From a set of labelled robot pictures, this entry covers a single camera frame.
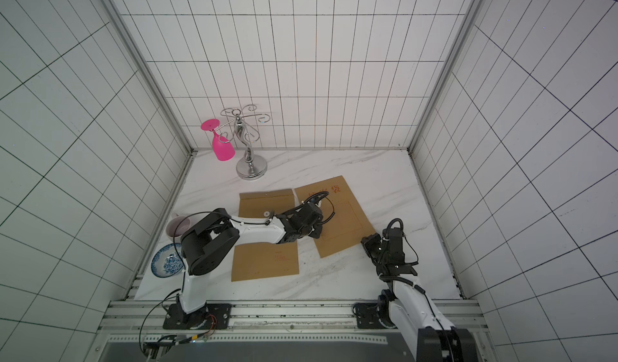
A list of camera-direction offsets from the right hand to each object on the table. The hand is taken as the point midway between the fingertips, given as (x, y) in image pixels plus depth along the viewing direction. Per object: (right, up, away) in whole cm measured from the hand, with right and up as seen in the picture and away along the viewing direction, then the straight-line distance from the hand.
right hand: (362, 232), depth 89 cm
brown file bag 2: (-5, +2, +5) cm, 7 cm away
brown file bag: (-36, -8, -5) cm, 37 cm away
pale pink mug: (-70, +2, -1) cm, 70 cm away
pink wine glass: (-57, +33, +11) cm, 67 cm away
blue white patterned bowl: (-71, -9, -6) cm, 72 cm away
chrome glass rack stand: (-50, +25, +23) cm, 60 cm away
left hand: (-18, +1, +5) cm, 19 cm away
